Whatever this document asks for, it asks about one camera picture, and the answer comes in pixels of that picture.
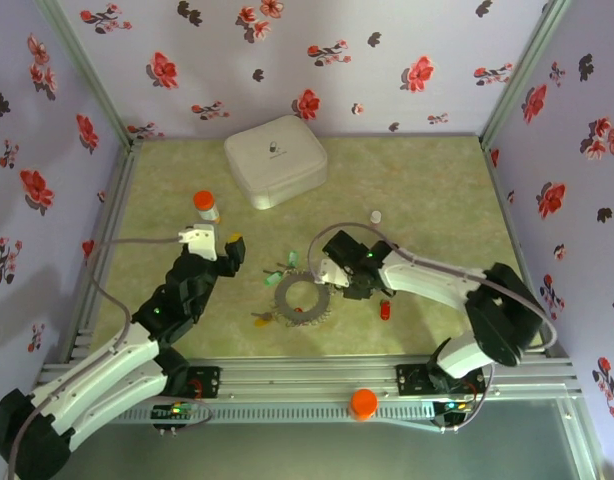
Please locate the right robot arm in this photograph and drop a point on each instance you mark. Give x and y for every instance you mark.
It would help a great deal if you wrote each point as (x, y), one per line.
(437, 280)

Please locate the red capsule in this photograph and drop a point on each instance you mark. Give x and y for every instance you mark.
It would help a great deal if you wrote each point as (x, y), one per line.
(385, 312)

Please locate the small white cap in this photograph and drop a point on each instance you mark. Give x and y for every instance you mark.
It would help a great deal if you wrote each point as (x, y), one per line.
(376, 216)

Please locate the orange capped pill bottle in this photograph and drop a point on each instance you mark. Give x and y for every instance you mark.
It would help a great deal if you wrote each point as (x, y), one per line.
(207, 212)

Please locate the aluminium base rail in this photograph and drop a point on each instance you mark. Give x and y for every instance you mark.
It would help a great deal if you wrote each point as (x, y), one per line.
(307, 377)

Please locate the green key tag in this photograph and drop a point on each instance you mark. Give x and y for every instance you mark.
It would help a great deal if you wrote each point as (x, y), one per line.
(272, 278)
(292, 259)

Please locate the white zip case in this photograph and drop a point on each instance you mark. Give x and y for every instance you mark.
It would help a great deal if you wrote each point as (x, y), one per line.
(274, 160)

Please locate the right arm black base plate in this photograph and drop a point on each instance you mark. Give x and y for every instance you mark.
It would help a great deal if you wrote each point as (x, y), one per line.
(412, 380)

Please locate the yellow key tag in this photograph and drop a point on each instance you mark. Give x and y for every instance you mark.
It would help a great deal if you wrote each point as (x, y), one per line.
(263, 322)

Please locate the aluminium frame post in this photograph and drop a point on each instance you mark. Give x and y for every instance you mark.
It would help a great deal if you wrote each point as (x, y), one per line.
(87, 75)
(527, 75)

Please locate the aluminium frame side rail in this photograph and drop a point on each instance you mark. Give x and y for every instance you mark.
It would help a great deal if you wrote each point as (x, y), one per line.
(507, 215)
(117, 215)
(387, 135)

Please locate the small steel key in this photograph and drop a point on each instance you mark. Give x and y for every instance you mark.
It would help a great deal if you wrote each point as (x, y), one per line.
(259, 315)

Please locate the orange knob on rail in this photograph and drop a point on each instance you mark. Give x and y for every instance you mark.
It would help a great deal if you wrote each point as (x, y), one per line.
(363, 404)

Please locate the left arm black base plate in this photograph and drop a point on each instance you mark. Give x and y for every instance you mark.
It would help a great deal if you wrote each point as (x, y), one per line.
(207, 382)

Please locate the small circuit board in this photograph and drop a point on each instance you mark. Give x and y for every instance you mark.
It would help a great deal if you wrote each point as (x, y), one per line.
(454, 407)
(174, 410)

